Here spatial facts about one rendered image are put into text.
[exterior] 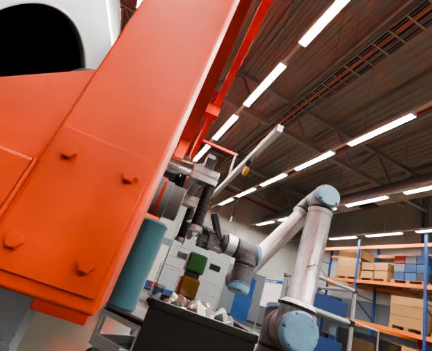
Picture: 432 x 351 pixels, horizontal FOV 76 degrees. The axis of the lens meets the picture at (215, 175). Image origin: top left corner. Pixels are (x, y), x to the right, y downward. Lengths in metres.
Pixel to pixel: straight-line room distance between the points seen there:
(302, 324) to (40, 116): 1.09
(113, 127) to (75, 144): 0.06
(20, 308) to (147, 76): 0.76
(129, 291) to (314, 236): 0.83
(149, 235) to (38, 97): 0.50
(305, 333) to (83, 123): 1.07
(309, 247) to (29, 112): 1.14
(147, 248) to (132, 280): 0.09
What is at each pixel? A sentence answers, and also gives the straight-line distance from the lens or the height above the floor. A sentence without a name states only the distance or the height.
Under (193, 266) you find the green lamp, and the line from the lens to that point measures 0.60.
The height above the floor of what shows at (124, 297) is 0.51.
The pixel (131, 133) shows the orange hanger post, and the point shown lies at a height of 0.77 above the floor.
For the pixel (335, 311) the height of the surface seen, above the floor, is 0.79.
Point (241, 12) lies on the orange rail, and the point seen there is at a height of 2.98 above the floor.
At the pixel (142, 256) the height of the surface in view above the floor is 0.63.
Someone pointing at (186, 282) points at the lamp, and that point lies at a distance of 0.60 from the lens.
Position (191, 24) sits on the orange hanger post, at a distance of 0.61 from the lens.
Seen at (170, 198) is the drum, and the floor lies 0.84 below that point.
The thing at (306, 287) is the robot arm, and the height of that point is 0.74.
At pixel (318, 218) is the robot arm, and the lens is 1.37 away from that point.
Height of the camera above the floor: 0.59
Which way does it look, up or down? 23 degrees up
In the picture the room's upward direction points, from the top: 20 degrees clockwise
